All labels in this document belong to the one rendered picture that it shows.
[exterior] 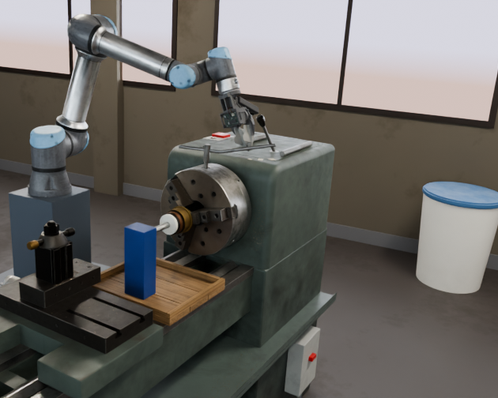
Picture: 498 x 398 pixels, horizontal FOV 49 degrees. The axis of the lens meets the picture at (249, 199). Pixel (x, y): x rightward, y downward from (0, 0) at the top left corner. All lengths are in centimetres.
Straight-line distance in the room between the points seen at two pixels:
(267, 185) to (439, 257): 240
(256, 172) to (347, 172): 287
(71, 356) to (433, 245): 313
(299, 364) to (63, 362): 130
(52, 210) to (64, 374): 77
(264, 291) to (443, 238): 223
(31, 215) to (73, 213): 15
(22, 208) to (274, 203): 90
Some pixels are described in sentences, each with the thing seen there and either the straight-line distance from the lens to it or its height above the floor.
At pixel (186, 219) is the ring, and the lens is 185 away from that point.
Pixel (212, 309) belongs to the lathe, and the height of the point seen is 81.
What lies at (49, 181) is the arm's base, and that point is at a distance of 208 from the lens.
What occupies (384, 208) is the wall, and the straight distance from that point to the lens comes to 481.
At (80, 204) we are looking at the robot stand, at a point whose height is 106.
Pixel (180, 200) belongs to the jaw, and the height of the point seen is 113.
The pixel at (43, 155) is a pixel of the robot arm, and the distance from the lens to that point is 206.
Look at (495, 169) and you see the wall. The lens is 466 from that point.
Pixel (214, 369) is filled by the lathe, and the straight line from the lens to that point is 208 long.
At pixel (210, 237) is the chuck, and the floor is 101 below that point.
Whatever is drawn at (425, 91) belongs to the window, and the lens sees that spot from 459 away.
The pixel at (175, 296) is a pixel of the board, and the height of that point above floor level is 88.
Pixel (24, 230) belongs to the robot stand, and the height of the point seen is 97.
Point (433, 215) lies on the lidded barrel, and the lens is 411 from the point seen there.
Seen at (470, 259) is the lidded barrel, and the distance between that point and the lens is 418.
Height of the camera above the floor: 171
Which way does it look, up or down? 17 degrees down
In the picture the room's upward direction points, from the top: 4 degrees clockwise
